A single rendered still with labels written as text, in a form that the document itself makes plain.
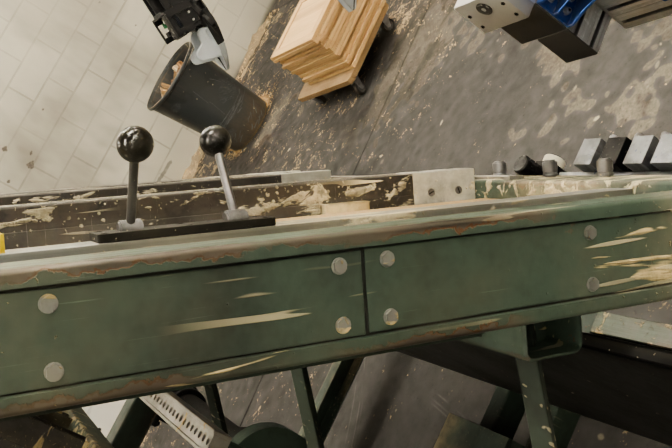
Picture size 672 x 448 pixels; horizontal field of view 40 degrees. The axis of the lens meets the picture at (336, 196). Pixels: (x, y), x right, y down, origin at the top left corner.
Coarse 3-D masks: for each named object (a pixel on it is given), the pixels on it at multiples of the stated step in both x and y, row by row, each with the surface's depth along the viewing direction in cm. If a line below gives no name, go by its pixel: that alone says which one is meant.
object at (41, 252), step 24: (576, 192) 125; (600, 192) 124; (624, 192) 126; (336, 216) 111; (360, 216) 108; (384, 216) 109; (408, 216) 111; (144, 240) 97; (168, 240) 98; (192, 240) 99
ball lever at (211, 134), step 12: (204, 132) 107; (216, 132) 106; (228, 132) 108; (204, 144) 107; (216, 144) 106; (228, 144) 107; (216, 156) 107; (228, 180) 105; (228, 192) 105; (228, 204) 104; (228, 216) 103; (240, 216) 103
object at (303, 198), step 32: (192, 192) 138; (256, 192) 142; (288, 192) 145; (320, 192) 147; (352, 192) 150; (384, 192) 152; (416, 192) 155; (448, 192) 157; (0, 224) 126; (32, 224) 128; (64, 224) 130; (96, 224) 132; (160, 224) 136
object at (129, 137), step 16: (128, 128) 93; (144, 128) 93; (128, 144) 92; (144, 144) 92; (128, 160) 93; (144, 160) 94; (128, 176) 95; (128, 192) 96; (128, 208) 97; (128, 224) 98
